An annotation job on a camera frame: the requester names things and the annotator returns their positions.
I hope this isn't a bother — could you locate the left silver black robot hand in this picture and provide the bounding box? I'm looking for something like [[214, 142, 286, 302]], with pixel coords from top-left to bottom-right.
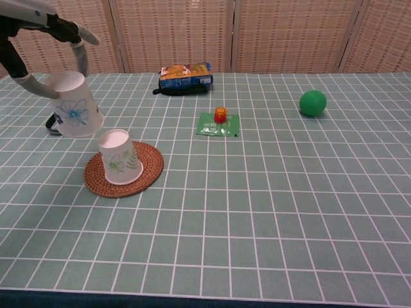
[[0, 0, 102, 100]]

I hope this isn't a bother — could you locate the white cup blue flower print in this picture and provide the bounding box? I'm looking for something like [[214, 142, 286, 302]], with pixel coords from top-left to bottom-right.
[[43, 70, 105, 139]]

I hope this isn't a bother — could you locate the white cup green flower print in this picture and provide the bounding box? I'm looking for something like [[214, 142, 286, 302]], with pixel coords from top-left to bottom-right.
[[98, 129, 144, 186]]

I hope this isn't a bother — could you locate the brown woven round coaster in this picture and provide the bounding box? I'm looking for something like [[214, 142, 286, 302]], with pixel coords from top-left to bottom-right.
[[83, 142, 164, 199]]

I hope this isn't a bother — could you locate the bamboo folding screen panel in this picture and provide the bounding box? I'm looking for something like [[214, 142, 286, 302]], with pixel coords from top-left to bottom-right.
[[340, 0, 411, 74], [236, 0, 370, 74], [0, 0, 129, 78], [110, 0, 240, 74]]

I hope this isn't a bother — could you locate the blue orange snack box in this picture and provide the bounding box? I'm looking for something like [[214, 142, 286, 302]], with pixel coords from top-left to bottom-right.
[[159, 62, 214, 90]]

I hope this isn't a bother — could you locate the green foil sachet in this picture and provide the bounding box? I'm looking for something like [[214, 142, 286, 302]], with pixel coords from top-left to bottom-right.
[[195, 112, 240, 139]]

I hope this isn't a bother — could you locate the orange red bottle cap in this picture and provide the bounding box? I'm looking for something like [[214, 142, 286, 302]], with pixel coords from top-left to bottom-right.
[[213, 107, 228, 124]]

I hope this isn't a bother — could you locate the green grid tablecloth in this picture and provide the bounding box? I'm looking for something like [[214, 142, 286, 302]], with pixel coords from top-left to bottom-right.
[[0, 72, 411, 298]]

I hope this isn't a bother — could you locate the green ball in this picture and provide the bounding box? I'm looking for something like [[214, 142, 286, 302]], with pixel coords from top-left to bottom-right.
[[299, 90, 328, 117]]

